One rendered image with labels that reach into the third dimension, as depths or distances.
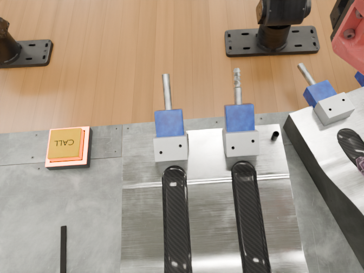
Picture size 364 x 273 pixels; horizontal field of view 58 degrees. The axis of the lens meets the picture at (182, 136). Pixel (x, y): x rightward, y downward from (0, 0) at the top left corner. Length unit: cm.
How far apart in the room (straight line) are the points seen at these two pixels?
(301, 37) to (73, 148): 53
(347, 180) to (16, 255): 56
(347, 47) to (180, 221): 34
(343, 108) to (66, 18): 65
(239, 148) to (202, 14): 42
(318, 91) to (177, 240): 36
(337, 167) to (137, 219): 33
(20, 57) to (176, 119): 46
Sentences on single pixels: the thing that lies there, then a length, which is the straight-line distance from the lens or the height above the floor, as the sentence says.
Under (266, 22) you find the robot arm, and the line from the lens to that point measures 65.
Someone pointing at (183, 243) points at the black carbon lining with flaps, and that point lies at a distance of 50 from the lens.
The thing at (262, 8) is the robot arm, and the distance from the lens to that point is 65.
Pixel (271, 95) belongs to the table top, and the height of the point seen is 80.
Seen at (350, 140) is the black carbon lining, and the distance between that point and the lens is 63.
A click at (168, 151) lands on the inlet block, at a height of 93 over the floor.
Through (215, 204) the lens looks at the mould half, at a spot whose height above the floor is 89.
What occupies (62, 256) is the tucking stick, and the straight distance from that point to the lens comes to 62.
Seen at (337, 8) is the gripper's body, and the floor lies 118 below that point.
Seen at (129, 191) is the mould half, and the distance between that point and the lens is 52.
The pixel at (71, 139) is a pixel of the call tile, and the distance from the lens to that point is 64.
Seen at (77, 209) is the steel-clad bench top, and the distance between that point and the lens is 63.
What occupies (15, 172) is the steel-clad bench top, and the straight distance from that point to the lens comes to 71.
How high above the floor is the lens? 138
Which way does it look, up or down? 65 degrees down
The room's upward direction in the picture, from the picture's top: 10 degrees counter-clockwise
